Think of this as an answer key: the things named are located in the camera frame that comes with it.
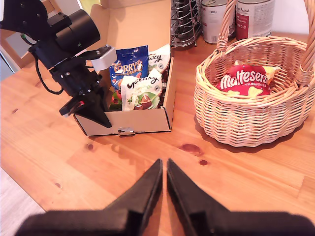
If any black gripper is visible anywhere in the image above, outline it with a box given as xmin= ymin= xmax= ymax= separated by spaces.
xmin=50 ymin=65 xmax=113 ymax=129

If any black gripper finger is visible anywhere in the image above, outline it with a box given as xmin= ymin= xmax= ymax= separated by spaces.
xmin=166 ymin=158 xmax=231 ymax=236
xmin=104 ymin=158 xmax=163 ymax=235

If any white green Galaxy egg bag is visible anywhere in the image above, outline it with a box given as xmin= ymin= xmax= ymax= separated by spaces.
xmin=147 ymin=43 xmax=172 ymax=109
xmin=121 ymin=68 xmax=164 ymax=112

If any open brown cardboard box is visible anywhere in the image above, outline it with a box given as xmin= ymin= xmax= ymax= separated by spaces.
xmin=73 ymin=0 xmax=177 ymax=137

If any blue Terry's chocolate orange bag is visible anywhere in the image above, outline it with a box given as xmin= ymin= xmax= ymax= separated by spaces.
xmin=109 ymin=45 xmax=150 ymax=110

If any red Maltesers bunnies bag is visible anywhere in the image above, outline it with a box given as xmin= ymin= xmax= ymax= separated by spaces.
xmin=215 ymin=60 xmax=282 ymax=98

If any tin can with white label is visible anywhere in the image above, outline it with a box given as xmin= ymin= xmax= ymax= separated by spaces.
xmin=201 ymin=0 xmax=236 ymax=45

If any tin can with red label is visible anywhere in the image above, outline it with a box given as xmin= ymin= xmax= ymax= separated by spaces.
xmin=235 ymin=0 xmax=275 ymax=41

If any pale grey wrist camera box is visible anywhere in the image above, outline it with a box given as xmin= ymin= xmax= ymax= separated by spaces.
xmin=73 ymin=44 xmax=118 ymax=72

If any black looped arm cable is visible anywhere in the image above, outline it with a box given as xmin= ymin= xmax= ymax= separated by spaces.
xmin=34 ymin=50 xmax=64 ymax=95

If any woven wicker basket with handle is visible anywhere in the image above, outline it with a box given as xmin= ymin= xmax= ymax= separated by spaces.
xmin=193 ymin=0 xmax=315 ymax=148

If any long thin arm cable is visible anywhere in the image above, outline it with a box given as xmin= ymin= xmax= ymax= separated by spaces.
xmin=21 ymin=33 xmax=36 ymax=46

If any chrome wire holder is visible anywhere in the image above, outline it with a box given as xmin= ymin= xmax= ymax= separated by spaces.
xmin=170 ymin=0 xmax=204 ymax=49

